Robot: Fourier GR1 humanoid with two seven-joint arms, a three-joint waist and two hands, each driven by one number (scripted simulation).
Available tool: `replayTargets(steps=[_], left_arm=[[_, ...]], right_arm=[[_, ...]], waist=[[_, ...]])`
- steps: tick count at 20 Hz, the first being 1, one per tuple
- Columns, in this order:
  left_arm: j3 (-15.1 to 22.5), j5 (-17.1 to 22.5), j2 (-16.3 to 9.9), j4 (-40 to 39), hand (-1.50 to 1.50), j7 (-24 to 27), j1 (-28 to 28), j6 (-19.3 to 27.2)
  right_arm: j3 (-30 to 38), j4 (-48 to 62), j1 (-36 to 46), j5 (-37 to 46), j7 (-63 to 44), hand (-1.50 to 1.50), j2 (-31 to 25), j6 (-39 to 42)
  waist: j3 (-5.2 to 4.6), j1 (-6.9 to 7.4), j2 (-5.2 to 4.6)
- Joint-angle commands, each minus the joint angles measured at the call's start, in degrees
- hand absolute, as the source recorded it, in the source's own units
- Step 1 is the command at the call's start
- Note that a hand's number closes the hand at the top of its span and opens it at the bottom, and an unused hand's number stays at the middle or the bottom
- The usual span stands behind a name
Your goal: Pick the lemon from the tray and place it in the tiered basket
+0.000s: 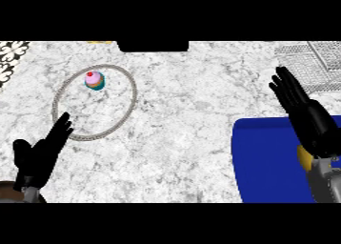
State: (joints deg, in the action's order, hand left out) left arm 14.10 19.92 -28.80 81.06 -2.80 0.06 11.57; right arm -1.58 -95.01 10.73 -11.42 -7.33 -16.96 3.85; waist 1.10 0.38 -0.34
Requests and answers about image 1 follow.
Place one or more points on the pink frosted cupcake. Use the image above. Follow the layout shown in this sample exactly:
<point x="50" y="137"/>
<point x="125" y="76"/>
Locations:
<point x="94" y="80"/>

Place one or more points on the brown round bowl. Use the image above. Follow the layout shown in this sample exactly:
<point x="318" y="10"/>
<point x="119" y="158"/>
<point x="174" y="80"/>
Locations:
<point x="6" y="193"/>

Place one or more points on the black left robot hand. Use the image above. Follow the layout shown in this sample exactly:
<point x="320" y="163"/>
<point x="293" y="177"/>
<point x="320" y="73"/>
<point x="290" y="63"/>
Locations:
<point x="40" y="158"/>

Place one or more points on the yellow object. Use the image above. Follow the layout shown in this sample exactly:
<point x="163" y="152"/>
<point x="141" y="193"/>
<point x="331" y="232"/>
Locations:
<point x="100" y="42"/>

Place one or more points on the yellow lemon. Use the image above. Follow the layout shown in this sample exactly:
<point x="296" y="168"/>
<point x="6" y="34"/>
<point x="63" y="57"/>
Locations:
<point x="303" y="157"/>

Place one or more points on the blue tray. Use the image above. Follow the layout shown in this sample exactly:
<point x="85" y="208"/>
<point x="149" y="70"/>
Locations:
<point x="272" y="162"/>

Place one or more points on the black appliance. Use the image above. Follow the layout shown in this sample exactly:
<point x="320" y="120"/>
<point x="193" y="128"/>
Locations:
<point x="153" y="46"/>

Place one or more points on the black and white patterned tile panel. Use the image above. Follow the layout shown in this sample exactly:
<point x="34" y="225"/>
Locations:
<point x="4" y="66"/>

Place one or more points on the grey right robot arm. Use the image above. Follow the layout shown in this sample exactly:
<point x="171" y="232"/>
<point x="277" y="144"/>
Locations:
<point x="333" y="181"/>

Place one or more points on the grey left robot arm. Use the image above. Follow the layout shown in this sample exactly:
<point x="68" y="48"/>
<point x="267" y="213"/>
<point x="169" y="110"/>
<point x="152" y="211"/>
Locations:
<point x="32" y="194"/>

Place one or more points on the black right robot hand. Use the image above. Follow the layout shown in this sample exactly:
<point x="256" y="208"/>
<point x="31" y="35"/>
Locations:
<point x="315" y="127"/>

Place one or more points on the marble plate with grey rim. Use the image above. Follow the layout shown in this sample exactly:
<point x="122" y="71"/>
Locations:
<point x="127" y="105"/>

